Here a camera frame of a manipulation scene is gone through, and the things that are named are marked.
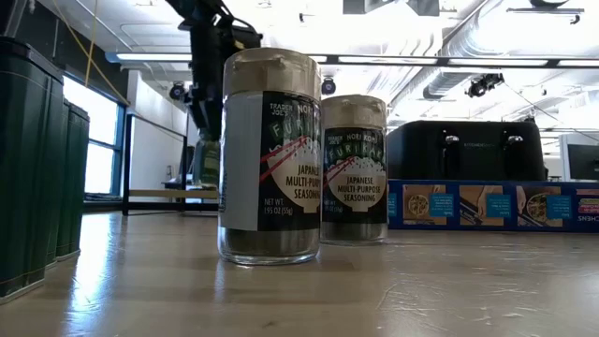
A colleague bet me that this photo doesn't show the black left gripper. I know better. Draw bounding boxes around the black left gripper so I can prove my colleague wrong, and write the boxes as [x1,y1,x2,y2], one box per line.
[188,17,264,141]

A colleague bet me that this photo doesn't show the tan-lidded furikake seasoning jar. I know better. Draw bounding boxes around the tan-lidded furikake seasoning jar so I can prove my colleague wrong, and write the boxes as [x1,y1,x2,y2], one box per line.
[216,46,324,267]
[319,94,389,247]

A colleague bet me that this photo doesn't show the dark green spice tin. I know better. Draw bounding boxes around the dark green spice tin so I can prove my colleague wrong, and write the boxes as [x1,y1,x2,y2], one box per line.
[45,96,72,269]
[55,103,92,262]
[0,36,66,305]

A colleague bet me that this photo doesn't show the long blue wrap box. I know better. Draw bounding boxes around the long blue wrap box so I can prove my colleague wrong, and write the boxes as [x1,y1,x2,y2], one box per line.
[386,179,599,234]

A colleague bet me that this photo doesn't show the long overhead light bar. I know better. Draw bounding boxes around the long overhead light bar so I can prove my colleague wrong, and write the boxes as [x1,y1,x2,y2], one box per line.
[105,51,599,70]

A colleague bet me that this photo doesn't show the black four-slot toaster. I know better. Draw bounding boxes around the black four-slot toaster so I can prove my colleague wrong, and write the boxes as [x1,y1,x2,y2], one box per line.
[386,120,549,183]

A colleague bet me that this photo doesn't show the black monitor screen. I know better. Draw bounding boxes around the black monitor screen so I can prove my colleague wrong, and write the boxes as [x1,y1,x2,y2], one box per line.
[566,143,599,182]

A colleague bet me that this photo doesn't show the yellow cable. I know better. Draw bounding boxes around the yellow cable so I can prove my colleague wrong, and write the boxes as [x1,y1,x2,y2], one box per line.
[51,0,132,107]

